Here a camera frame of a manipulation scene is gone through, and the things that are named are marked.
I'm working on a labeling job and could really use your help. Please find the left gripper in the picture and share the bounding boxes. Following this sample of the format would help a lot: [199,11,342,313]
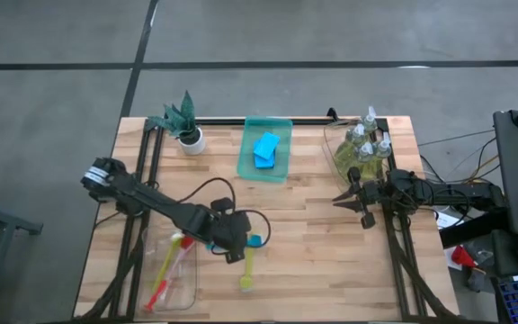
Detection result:
[207,209,254,265]

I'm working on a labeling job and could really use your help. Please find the red dish brush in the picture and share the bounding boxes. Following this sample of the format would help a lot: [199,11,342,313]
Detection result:
[144,236,196,313]

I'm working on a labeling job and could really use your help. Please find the black aluminium rig frame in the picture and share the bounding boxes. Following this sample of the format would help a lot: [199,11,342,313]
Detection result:
[73,115,460,324]

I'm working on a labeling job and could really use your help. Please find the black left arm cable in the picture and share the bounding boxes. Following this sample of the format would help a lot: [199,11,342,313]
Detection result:
[178,176,272,249]

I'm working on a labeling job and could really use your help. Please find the teal translucent plastic bin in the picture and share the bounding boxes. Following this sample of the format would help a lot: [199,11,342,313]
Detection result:
[236,115,294,184]

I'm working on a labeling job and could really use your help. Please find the yellow-green dish soap bottle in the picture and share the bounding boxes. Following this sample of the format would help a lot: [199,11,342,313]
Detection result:
[361,105,380,136]
[371,132,394,176]
[353,141,377,181]
[335,123,366,167]

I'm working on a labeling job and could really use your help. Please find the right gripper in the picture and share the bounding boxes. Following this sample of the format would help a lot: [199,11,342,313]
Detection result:
[332,166,393,230]

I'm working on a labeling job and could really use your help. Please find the yellow-green dish brush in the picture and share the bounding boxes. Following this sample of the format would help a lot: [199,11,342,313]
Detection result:
[239,245,256,292]
[150,231,183,293]

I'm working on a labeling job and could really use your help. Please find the clear plastic bin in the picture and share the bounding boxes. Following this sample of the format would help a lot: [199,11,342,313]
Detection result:
[323,117,393,190]
[138,227,200,314]

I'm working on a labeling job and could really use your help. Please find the snake plant in white pot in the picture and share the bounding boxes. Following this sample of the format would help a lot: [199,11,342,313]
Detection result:
[147,89,207,157]

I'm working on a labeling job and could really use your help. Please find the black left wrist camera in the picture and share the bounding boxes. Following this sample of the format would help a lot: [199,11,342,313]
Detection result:
[210,197,237,213]

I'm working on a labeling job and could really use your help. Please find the light blue sponge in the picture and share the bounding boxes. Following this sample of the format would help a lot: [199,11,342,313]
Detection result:
[254,150,277,170]
[253,131,281,161]

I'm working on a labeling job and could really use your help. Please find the white paper sheet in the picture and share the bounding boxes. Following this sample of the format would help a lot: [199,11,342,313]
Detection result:
[436,211,466,231]

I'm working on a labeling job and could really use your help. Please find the red cone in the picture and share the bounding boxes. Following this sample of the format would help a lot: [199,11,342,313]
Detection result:
[451,245,478,270]

